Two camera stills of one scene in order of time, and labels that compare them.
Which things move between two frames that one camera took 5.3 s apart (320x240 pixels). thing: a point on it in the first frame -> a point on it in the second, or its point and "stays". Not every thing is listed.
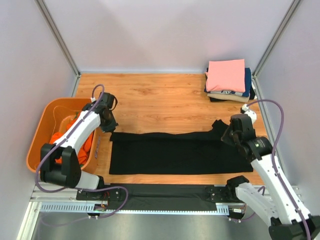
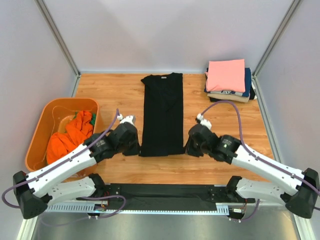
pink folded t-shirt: [226, 75] stays
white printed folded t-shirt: [235, 93] stays
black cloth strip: [143, 197] stays
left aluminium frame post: [58, 37] stays
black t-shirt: [163, 153] -> [162, 132]
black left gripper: [111, 127] -> [136, 149]
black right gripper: [224, 136] -> [189, 150]
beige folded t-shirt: [231, 97] stays
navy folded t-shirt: [248, 82] stays
